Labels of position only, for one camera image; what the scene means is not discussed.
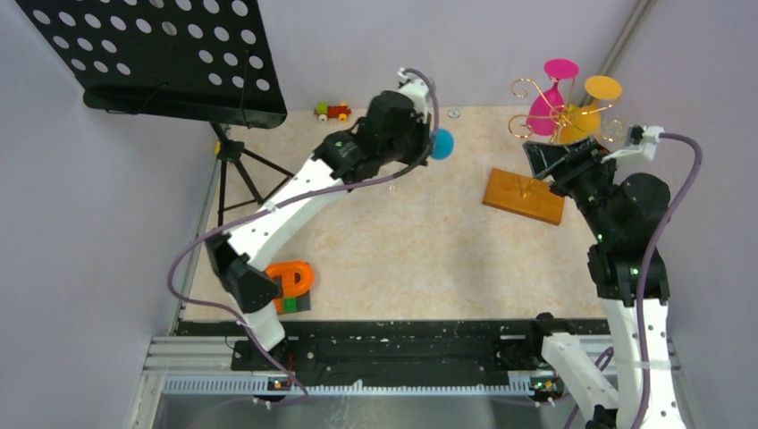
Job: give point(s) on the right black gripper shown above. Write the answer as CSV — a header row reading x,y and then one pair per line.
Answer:
x,y
566,162

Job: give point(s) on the blue wine glass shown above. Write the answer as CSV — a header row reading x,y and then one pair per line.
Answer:
x,y
443,146

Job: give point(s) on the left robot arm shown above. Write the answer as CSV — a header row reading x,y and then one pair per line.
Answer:
x,y
395,136

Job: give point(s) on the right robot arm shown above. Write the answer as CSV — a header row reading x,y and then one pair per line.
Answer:
x,y
631,283

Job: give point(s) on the yellow wine glass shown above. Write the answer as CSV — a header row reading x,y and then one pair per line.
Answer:
x,y
578,123

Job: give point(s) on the wooden gold wine glass rack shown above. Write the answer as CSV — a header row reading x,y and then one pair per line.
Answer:
x,y
519,194

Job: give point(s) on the pink wine glass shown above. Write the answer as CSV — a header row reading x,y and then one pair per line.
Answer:
x,y
549,104

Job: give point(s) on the grey corner pipe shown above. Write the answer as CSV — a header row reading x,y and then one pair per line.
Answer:
x,y
626,35

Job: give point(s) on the red green toy train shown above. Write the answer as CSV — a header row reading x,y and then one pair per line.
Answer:
x,y
325,112

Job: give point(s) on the orange tape dispenser toy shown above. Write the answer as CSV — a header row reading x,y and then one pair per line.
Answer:
x,y
294,279

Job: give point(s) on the black perforated music stand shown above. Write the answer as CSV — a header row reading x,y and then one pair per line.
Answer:
x,y
207,61

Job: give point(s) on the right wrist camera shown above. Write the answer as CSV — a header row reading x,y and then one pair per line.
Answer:
x,y
640,147

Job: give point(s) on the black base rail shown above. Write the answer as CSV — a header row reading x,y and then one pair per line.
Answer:
x,y
410,354

